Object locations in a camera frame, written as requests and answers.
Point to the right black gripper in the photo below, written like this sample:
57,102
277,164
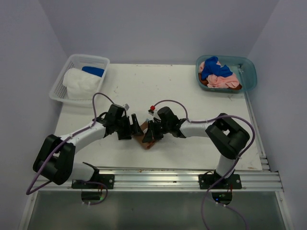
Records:
151,134

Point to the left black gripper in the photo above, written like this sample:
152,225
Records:
126,134

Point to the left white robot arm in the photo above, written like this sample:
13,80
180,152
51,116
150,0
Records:
55,160

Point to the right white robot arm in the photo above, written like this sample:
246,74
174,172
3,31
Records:
226,134

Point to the blue rolled towel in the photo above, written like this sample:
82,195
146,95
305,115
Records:
93,70

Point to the white rolled towel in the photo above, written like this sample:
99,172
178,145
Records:
80,85

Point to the dark red towel in tub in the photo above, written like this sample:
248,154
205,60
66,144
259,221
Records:
222,84

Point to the white plastic mesh basket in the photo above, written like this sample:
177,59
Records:
59,92

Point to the blue crumpled towel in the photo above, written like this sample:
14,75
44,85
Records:
213,67

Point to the pink crumpled towel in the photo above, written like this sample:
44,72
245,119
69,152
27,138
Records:
214,78

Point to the teal plastic tub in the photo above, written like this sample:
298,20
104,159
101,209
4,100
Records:
241,66

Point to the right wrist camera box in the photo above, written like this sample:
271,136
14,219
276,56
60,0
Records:
153,112

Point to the aluminium mounting rail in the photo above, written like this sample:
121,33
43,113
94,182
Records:
188,180

